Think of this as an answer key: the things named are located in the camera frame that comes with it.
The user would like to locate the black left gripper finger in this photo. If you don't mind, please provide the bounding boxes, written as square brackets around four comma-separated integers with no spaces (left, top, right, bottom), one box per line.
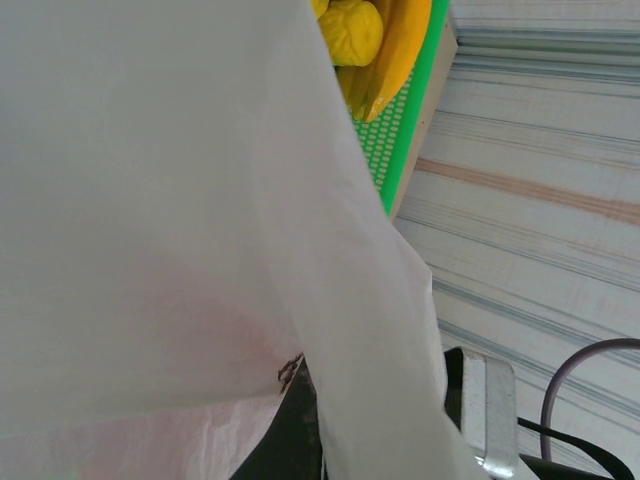
[234,352,326,480]

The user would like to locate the white plastic bag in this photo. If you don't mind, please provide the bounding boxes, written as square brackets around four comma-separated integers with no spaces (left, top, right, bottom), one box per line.
[0,0,489,480]

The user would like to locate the yellow fake banana bunch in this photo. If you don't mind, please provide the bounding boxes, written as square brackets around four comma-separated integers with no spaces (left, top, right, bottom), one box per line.
[344,0,434,124]

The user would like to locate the yellow wrinkled fake fruit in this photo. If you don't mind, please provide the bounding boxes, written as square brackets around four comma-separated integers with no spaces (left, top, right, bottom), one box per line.
[317,0,385,69]

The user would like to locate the green plastic basket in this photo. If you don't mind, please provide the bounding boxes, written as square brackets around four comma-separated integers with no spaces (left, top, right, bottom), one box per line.
[332,0,451,217]

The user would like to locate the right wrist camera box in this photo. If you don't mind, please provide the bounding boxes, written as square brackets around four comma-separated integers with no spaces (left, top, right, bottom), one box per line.
[444,347,519,479]

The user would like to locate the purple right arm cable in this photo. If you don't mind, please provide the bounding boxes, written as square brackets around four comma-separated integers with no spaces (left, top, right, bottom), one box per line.
[542,337,640,461]

